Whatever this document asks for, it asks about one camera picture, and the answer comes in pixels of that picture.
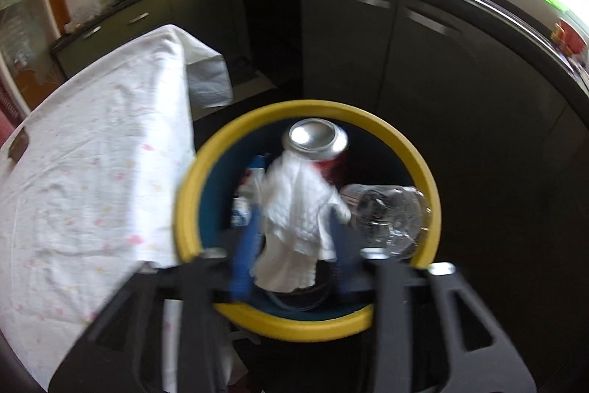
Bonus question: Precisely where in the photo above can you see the white squeeze tube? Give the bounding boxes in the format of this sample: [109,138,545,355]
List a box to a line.
[231,154,270,229]

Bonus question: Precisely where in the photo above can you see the red drink can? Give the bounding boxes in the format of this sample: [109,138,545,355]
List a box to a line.
[282,118,350,183]

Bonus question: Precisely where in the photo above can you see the white floral tablecloth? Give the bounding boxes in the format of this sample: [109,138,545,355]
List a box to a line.
[0,24,235,393]

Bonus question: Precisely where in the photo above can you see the white paper towel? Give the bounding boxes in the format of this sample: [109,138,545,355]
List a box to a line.
[252,151,353,293]

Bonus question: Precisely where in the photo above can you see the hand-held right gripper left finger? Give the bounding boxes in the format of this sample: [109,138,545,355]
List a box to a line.
[48,208,264,393]

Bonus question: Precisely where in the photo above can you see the red container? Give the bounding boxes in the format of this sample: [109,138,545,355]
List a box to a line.
[552,18,589,59]

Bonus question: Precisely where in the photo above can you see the yellow-rimmed blue bin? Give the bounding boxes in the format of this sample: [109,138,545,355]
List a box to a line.
[174,99,441,342]

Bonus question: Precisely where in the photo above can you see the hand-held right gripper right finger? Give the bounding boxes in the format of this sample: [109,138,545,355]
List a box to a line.
[329,209,539,393]

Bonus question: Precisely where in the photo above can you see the clear plastic bottle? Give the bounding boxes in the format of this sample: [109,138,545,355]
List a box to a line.
[339,185,436,261]

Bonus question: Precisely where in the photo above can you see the dark kitchen cabinets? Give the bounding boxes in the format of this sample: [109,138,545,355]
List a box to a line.
[50,0,589,239]

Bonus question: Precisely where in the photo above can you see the glass door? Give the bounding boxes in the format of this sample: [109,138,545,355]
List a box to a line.
[0,0,71,109]

